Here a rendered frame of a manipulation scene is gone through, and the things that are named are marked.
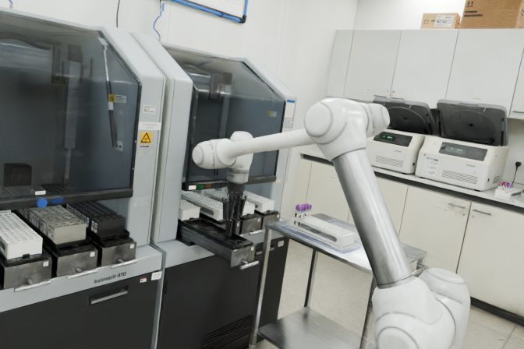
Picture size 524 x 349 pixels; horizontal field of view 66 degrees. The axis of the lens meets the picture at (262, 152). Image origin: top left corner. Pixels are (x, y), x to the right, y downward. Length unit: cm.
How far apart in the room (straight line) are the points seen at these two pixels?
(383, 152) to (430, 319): 277
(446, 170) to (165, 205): 249
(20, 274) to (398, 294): 111
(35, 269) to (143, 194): 47
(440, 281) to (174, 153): 109
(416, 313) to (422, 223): 262
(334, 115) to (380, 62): 311
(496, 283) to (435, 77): 177
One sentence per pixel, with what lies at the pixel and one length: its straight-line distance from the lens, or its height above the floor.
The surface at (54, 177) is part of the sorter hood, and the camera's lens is 151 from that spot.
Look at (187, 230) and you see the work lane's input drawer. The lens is 183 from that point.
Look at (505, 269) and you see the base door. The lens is 363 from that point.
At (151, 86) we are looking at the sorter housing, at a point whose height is 139.
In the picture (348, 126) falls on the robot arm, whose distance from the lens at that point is 115.
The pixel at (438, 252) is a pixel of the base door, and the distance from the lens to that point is 373.
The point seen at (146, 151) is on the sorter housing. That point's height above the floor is 114.
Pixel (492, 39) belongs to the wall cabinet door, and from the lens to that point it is 392.
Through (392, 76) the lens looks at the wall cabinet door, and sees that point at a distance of 415.
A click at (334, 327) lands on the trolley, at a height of 28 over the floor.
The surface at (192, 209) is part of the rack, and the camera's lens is 190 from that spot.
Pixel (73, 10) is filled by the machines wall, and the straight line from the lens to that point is 271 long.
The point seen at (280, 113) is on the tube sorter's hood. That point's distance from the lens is 215.
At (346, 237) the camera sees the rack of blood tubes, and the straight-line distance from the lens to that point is 179.
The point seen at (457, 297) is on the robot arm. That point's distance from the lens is 132.
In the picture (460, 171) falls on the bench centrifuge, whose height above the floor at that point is 103.
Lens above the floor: 142
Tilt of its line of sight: 8 degrees down
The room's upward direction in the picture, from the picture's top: 8 degrees clockwise
